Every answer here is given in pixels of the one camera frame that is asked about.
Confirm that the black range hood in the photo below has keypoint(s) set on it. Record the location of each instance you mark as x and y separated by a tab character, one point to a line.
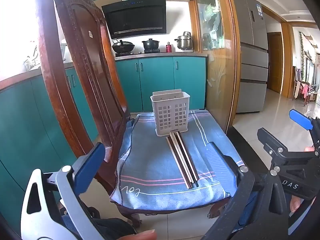
135	17

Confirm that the grey refrigerator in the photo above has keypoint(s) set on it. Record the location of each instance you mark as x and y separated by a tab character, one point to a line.
252	55

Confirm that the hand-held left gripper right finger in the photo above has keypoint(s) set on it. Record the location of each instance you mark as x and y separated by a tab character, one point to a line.
221	166

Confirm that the wooden chair with pink cloth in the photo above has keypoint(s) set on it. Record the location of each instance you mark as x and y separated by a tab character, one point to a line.
303	90

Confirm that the gas stove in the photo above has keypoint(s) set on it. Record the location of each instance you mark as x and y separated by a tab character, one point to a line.
137	53

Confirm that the red bottle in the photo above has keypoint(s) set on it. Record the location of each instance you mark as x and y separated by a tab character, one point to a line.
168	47

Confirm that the black wok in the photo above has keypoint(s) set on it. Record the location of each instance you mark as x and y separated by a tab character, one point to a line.
123	47

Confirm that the green vine garland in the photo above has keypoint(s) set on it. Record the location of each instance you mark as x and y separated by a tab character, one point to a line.
302	55

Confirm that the person's left hand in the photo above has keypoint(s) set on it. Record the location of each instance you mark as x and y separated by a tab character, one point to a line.
140	235

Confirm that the blue striped towel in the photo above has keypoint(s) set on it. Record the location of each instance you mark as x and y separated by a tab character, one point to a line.
155	160

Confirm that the white plastic utensil basket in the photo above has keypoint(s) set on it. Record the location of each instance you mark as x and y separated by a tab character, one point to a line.
162	100

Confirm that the brown wooden door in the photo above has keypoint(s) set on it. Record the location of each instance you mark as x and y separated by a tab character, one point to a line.
274	62

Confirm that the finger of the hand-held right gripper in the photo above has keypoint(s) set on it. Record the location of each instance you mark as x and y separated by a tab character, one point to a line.
300	118
270	140

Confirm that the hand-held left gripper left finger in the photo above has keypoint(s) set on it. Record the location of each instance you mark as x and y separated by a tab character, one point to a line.
91	165

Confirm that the stainless steel pot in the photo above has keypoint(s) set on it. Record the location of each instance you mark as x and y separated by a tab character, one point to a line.
184	42

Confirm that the white jug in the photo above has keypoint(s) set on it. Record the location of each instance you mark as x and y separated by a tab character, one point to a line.
64	52

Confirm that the person's right hand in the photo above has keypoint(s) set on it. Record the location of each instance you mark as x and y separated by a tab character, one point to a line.
296	203

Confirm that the black cooking pot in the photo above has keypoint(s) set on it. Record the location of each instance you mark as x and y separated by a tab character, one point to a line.
150	45

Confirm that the white dish rack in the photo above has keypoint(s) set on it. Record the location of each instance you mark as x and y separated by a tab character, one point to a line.
32	63

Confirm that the wood framed glass sliding door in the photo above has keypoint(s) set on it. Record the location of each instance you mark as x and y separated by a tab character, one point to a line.
220	80

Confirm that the carved wooden chair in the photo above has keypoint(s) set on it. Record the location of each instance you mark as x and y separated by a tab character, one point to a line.
82	55

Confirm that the teal lower cabinets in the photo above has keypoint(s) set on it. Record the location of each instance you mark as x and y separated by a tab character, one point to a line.
155	80

